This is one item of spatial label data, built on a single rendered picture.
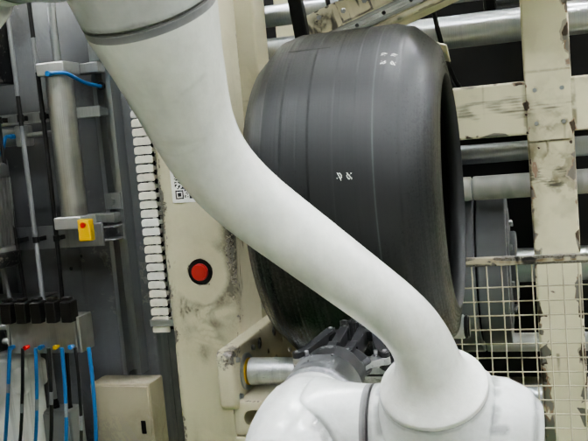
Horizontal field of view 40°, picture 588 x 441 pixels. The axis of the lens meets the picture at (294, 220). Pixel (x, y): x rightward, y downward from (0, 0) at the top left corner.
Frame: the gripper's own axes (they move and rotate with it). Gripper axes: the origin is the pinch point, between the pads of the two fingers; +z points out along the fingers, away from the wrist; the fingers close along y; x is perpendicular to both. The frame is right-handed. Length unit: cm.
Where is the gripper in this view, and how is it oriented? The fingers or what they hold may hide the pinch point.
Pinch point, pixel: (360, 324)
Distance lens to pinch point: 116.2
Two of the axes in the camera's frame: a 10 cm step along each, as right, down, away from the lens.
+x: 1.2, 9.7, 2.2
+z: 2.6, -2.4, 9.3
